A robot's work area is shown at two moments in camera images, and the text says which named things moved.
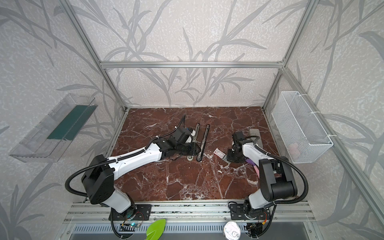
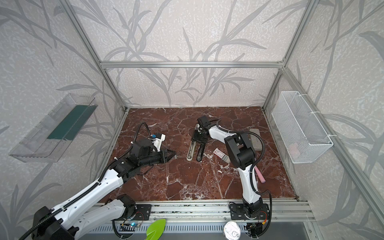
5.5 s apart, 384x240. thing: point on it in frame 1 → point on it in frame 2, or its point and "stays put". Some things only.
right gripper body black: [234, 154] → [199, 138]
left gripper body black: [191, 144] → [161, 156]
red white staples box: [219, 153] stays put
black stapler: [199, 156] stays put
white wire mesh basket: [303, 137] stays put
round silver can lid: [231, 231] stays put
